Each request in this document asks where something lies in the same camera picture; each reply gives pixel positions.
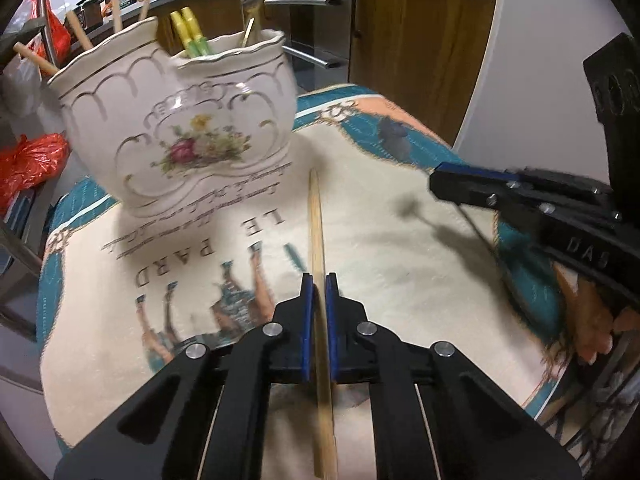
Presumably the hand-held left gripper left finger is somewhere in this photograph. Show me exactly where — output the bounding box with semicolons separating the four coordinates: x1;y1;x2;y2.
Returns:
52;272;318;480

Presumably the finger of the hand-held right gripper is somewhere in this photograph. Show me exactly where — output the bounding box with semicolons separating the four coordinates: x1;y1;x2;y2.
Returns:
436;162;619;212
429;172;640;307

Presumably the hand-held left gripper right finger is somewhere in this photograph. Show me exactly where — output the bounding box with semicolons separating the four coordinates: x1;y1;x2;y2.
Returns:
324;272;583;480

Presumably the floral ceramic utensil holder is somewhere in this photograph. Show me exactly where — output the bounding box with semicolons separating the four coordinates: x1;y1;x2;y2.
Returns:
47;16;296;218

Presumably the yellow green plastic utensil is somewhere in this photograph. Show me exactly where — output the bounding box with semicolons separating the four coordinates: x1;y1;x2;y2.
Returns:
181;6;214;56
170;10;202;58

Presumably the printed tablecloth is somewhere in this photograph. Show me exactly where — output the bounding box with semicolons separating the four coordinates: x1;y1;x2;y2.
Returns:
37;82;640;461

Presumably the wooden kitchen cabinet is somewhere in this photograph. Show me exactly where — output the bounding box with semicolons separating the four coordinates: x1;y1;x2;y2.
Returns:
160;0;502;147

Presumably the stainless built-in oven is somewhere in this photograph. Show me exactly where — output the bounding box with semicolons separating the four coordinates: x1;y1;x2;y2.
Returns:
264;0;357;93

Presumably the metal shelf rack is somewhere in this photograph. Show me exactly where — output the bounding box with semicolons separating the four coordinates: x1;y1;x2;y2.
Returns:
0;0;66;396

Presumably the red plastic bag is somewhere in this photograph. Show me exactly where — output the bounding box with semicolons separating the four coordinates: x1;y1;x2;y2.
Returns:
27;0;72;62
0;131;69;217

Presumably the white plastic bag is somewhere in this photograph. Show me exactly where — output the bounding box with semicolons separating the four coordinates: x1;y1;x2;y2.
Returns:
0;54;42;117

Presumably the dark red pressure cooker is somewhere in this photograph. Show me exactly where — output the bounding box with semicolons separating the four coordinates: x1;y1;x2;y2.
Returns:
76;0;104;29

